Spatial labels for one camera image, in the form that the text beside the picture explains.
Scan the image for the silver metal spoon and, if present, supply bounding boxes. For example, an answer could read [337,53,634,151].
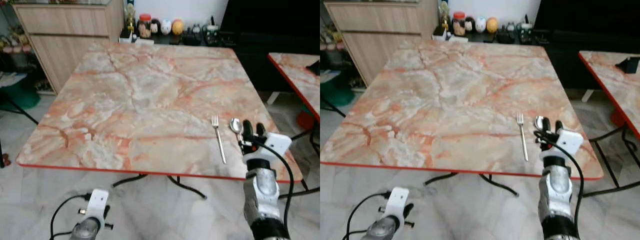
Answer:
[533,115,546,145]
[229,118,246,149]

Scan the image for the silver metal fork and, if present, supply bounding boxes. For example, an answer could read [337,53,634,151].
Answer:
[211,115,227,165]
[516,112,530,162]

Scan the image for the black low cabinet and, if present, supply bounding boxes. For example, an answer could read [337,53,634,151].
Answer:
[433,29,640,92]

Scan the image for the marble side table red edge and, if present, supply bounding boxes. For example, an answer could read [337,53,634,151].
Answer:
[578,50,640,199]
[267,51,321,201]

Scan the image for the black metal table legs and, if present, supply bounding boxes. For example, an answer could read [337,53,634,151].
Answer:
[112,172,209,201]
[423,171,519,197]

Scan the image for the green plastic bin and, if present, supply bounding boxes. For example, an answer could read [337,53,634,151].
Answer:
[320,74,356,107]
[0,74,41,110]

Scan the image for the black mug with utensils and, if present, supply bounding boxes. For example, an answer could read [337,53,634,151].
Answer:
[518,14,534,44]
[204,16,220,45]

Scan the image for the black television screen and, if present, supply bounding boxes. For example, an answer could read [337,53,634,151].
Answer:
[220,0,321,42]
[532,0,640,51]

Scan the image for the cluttered metal shelf rack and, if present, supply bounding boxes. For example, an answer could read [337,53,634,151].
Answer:
[0,5,32,76]
[320,5,346,73]

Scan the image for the glass jar red lid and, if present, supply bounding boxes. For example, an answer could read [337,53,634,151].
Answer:
[138,13,153,40]
[452,11,467,37]

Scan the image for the small white box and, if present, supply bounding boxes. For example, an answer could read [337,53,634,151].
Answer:
[432,25,452,42]
[119,27,139,44]

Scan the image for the small gold trophy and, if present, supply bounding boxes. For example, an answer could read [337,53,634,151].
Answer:
[125,2,136,34]
[439,0,450,31]

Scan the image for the light wooden cabinet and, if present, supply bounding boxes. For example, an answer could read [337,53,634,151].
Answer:
[323,0,435,87]
[12,0,125,94]

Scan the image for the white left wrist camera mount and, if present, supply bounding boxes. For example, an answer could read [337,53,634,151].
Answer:
[384,186,410,224]
[85,188,110,224]

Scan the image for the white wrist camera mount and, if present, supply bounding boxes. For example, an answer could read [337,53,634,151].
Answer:
[384,186,410,224]
[85,188,110,224]
[539,128,585,163]
[244,132,293,169]

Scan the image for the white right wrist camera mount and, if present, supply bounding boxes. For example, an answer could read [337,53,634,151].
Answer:
[244,132,293,169]
[539,128,585,163]

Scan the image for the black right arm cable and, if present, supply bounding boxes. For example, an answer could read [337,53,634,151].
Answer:
[248,138,296,228]
[533,130,585,237]

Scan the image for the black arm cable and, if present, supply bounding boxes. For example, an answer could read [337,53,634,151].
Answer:
[248,138,296,228]
[533,130,585,237]
[344,192,392,240]
[49,194,94,240]

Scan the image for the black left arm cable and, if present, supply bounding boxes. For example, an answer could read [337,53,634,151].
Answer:
[344,192,392,240]
[49,194,94,240]

